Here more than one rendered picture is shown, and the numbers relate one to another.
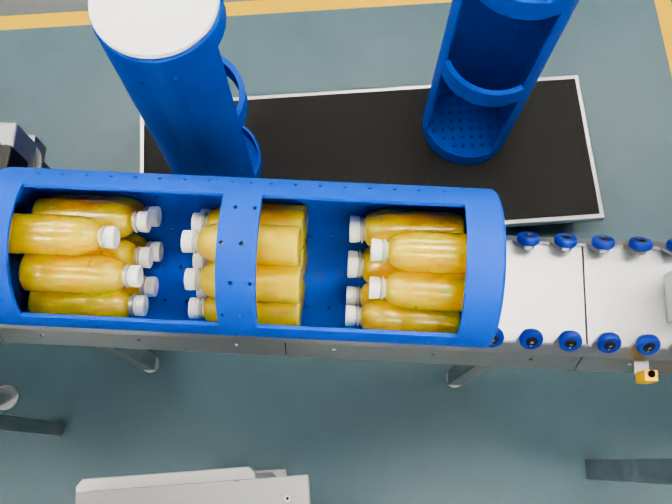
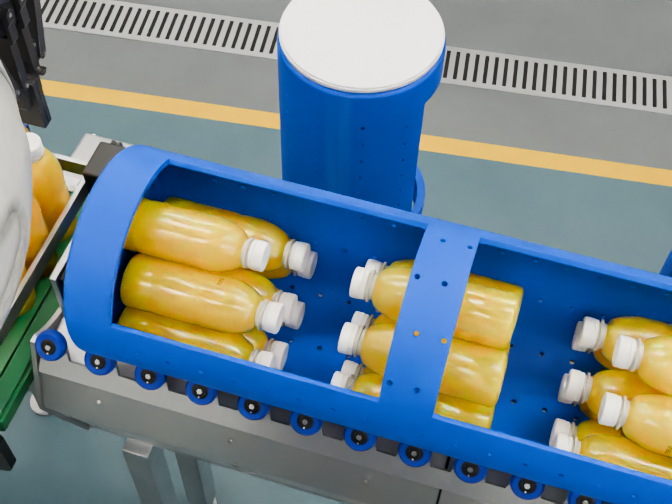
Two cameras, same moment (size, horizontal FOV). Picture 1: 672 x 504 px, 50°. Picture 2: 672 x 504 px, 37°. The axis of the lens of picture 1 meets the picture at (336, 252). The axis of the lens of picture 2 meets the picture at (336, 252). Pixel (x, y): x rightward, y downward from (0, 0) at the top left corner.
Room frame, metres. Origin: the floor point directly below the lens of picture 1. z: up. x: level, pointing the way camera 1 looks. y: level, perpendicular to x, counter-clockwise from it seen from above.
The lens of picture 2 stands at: (-0.32, 0.13, 2.20)
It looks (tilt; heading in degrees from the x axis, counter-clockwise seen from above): 55 degrees down; 13
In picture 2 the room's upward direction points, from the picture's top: 2 degrees clockwise
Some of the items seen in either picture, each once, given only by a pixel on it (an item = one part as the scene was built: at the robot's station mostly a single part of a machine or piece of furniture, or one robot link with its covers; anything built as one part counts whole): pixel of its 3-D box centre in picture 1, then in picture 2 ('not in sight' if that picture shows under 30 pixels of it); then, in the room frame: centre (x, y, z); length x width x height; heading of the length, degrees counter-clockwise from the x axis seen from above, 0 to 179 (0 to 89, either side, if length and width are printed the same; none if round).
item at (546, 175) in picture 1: (365, 167); not in sight; (0.97, -0.10, 0.07); 1.50 x 0.52 x 0.15; 94
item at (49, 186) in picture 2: not in sight; (43, 190); (0.52, 0.78, 0.99); 0.07 x 0.07 x 0.19
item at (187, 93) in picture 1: (193, 101); (353, 197); (0.94, 0.38, 0.59); 0.28 x 0.28 x 0.88
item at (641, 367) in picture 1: (645, 362); not in sight; (0.19, -0.61, 0.92); 0.08 x 0.03 x 0.05; 177
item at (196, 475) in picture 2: not in sight; (190, 446); (0.45, 0.59, 0.31); 0.06 x 0.06 x 0.63; 87
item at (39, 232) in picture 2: not in sight; (21, 226); (0.44, 0.78, 0.99); 0.07 x 0.07 x 0.19
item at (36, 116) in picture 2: not in sight; (28, 102); (0.37, 0.64, 1.37); 0.03 x 0.01 x 0.07; 87
